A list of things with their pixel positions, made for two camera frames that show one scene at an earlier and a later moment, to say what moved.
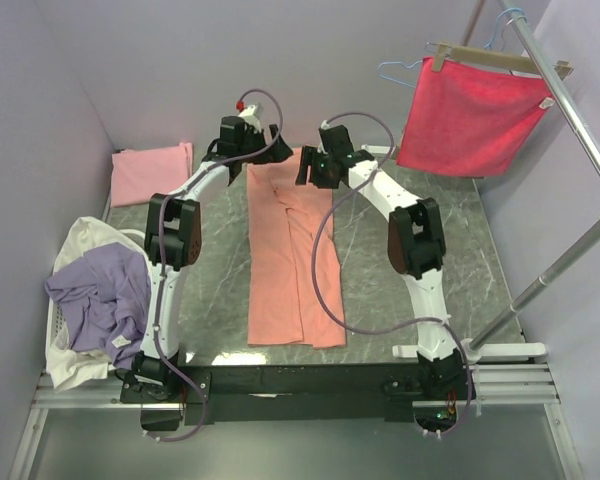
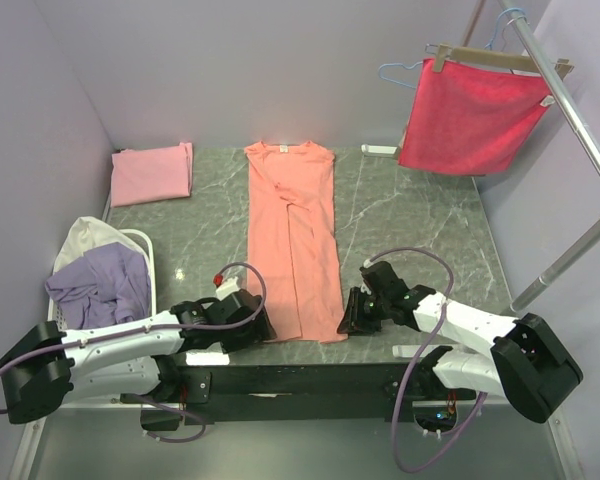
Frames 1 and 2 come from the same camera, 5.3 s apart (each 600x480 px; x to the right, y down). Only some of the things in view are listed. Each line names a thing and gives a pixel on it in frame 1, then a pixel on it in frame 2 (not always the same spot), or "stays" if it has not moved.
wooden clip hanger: x=512 y=60 stays
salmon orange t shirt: x=284 y=219 stays
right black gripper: x=309 y=157 → x=354 y=320
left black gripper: x=279 y=151 → x=257 y=330
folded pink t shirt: x=138 y=174 stays
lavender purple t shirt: x=105 y=294 stays
